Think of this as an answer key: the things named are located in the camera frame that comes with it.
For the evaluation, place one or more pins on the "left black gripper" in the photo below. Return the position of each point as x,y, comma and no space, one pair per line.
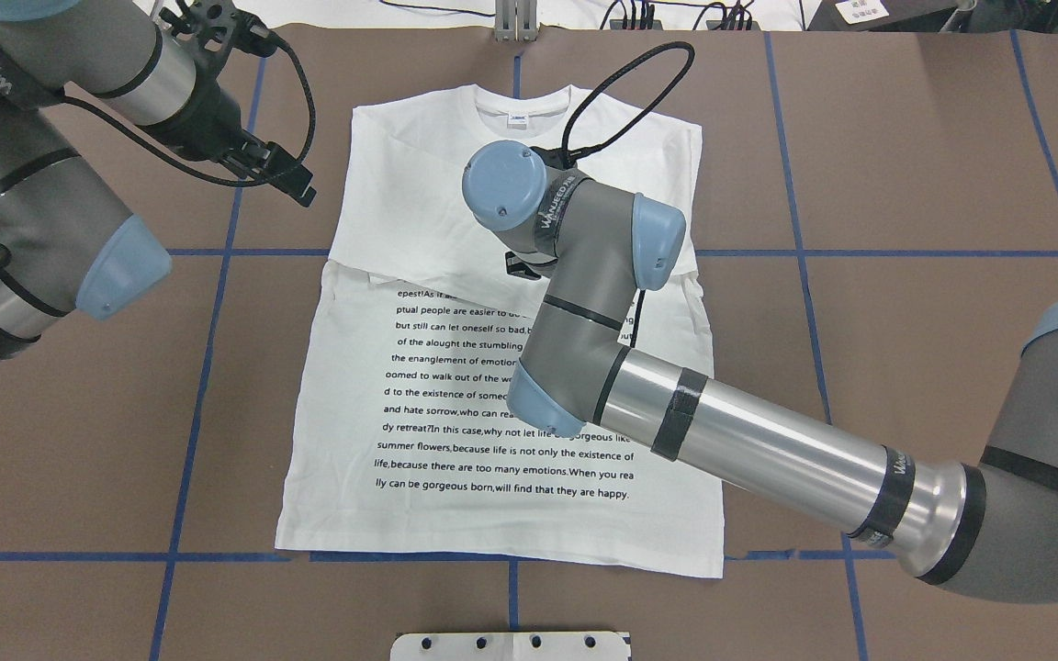
208,134

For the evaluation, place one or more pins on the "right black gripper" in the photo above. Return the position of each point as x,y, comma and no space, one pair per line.
522,266

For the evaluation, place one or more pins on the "aluminium frame post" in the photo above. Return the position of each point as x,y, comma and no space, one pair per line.
516,21

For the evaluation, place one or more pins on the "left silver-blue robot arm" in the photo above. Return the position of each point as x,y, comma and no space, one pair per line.
67,241

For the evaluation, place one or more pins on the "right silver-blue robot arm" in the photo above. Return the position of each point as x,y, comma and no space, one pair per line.
986,531

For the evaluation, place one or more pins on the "small electronics board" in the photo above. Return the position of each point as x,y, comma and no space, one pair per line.
634,16
719,16

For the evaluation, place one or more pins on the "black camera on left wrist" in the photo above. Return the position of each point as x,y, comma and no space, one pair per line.
216,27

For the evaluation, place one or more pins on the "white long-sleeve printed shirt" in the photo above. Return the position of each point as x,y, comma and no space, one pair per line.
402,441

